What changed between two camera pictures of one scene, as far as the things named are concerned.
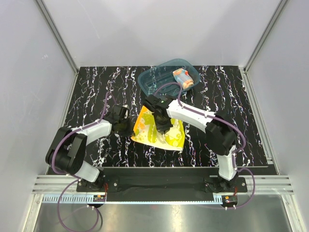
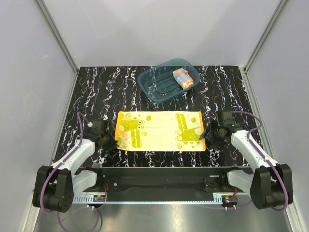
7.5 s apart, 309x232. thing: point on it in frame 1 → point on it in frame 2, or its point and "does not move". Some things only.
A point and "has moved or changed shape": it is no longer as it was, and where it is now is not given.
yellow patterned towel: x=146 y=131 has moved or changed shape
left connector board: x=99 y=198 does not move
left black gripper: x=129 y=132 → x=113 y=144
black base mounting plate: x=162 y=185 does not move
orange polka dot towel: x=183 y=77 does not move
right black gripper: x=164 y=128 → x=217 y=145
